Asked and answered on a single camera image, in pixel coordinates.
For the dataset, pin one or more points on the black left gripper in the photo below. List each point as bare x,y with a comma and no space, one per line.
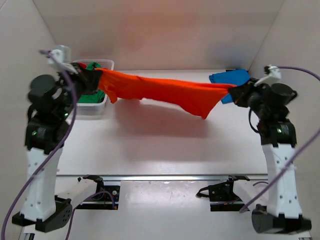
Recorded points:
94,76

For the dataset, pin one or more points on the green t shirt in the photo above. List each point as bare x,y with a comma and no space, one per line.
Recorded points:
99,95

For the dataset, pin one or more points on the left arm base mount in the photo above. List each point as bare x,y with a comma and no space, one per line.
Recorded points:
106,196

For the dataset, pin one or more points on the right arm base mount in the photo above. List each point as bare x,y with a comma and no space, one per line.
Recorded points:
221,195

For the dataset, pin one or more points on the orange t shirt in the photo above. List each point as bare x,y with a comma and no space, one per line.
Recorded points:
195,98

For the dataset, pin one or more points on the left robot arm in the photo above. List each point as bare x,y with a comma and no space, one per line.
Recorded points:
52,101

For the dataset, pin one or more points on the red t shirt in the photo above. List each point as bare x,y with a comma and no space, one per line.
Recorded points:
82,65

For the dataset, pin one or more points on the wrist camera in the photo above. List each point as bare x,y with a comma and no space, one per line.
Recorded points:
62,54
272,75

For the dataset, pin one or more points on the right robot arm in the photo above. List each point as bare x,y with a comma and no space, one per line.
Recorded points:
281,214

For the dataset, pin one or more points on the folded blue t shirt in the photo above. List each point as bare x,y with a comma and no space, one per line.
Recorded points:
234,77

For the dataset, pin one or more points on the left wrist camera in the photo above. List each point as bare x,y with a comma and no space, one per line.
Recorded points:
62,54

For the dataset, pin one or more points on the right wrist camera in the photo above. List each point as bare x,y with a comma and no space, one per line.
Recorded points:
272,75

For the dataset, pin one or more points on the white plastic basket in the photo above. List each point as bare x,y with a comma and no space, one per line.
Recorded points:
94,104

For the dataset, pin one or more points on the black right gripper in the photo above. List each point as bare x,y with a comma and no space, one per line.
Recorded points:
238,94

